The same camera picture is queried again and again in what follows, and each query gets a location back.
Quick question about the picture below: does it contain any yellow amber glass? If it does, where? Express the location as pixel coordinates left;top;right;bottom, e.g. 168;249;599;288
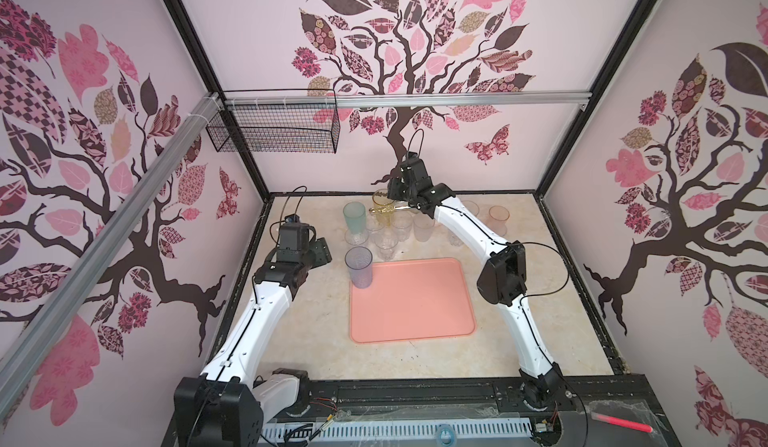
371;189;395;227

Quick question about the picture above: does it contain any blue tall cup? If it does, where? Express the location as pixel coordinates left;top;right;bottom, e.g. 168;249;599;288
344;246;373;289

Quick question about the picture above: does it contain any green tall cup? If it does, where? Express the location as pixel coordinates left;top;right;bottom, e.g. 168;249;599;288
343;201;367;235

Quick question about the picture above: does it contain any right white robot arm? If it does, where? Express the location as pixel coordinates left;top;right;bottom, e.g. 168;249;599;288
387;151;564;411

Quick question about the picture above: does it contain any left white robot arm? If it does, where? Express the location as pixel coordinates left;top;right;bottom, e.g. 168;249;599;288
174;214;332;446

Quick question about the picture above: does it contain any pink tray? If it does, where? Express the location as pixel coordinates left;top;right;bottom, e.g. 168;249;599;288
349;258;476;344

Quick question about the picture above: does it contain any clear glass front left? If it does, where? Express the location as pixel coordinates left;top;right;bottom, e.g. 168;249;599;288
345;229;369;247

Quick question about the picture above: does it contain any clear glass front centre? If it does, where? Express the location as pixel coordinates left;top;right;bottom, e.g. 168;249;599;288
372;228;399;261

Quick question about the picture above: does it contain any pink transparent cup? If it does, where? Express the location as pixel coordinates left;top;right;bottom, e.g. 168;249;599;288
488;205;510;227

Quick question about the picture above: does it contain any pink marker pen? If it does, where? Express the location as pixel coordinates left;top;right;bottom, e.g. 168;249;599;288
590;412;654;434

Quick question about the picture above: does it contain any aluminium rail back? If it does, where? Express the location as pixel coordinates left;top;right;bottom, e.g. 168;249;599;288
225;90;592;108

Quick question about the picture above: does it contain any aluminium rail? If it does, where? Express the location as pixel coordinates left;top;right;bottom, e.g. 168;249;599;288
1;92;221;415
225;90;592;108

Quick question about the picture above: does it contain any black wire basket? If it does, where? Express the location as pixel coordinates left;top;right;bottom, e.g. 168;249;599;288
206;87;341;154

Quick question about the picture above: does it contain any white slotted cable duct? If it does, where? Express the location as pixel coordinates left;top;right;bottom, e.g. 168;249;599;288
261;418;532;446

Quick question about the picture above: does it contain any aluminium rail left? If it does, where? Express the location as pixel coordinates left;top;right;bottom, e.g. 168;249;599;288
1;92;221;415

